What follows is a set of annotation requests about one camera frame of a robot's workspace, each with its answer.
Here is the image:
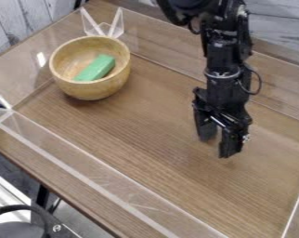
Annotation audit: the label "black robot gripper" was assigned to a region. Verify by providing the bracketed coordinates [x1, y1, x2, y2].
[192, 69, 253, 158]

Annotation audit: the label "green rectangular block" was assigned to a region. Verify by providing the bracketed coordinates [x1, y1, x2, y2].
[74, 54, 114, 82]

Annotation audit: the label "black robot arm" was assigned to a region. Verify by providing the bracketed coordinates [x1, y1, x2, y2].
[156, 0, 252, 158]

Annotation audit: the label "brown wooden bowl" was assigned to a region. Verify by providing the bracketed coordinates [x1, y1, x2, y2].
[49, 36, 132, 100]

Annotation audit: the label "clear acrylic tray walls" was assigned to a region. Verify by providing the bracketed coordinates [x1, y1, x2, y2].
[0, 11, 299, 238]

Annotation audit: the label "black table leg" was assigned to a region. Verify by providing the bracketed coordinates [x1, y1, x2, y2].
[36, 185, 50, 208]

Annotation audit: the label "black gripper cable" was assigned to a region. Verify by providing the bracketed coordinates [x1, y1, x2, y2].
[237, 66, 264, 96]

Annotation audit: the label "dark metal floor bracket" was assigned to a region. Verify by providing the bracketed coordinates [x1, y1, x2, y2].
[30, 209, 81, 238]

